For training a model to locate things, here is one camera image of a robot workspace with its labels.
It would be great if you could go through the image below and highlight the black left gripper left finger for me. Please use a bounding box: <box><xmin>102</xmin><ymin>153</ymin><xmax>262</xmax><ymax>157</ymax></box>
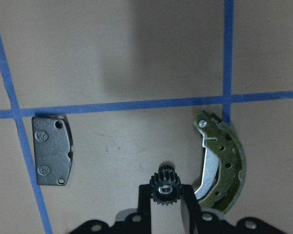
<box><xmin>138</xmin><ymin>184</ymin><xmax>151</xmax><ymax>219</ymax></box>

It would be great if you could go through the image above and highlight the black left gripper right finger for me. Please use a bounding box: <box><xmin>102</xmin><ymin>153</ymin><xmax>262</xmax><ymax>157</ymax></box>
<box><xmin>181</xmin><ymin>185</ymin><xmax>201</xmax><ymax>234</ymax></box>

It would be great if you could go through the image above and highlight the small black bearing gear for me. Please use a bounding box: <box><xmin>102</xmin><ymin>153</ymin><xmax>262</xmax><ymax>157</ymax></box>
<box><xmin>158</xmin><ymin>161</ymin><xmax>175</xmax><ymax>171</ymax></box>

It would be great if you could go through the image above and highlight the green brake shoe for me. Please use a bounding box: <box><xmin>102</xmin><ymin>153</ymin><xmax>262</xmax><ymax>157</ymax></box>
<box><xmin>193</xmin><ymin>111</ymin><xmax>246</xmax><ymax>213</ymax></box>

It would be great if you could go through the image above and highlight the black brake pad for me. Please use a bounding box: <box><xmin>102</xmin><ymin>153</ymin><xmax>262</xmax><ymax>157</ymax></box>
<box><xmin>32</xmin><ymin>117</ymin><xmax>73</xmax><ymax>186</ymax></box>

